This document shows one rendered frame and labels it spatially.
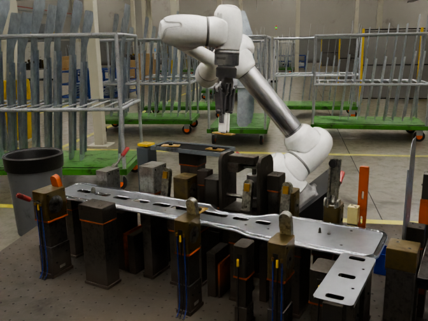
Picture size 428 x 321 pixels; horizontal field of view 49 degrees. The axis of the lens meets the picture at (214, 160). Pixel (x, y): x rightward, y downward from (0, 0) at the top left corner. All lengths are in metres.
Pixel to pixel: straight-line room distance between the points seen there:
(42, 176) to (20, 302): 2.40
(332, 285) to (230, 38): 0.89
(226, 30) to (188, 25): 0.13
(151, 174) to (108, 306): 0.57
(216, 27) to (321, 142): 0.92
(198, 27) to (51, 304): 1.12
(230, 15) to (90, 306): 1.14
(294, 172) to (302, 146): 0.13
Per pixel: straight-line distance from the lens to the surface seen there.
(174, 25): 1.67
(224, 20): 1.69
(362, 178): 1.68
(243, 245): 1.52
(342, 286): 1.29
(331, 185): 1.72
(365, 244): 1.55
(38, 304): 1.91
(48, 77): 6.02
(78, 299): 1.89
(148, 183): 2.05
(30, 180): 4.26
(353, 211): 1.68
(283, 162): 2.28
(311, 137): 2.33
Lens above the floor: 1.60
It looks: 14 degrees down
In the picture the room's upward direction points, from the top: 1 degrees counter-clockwise
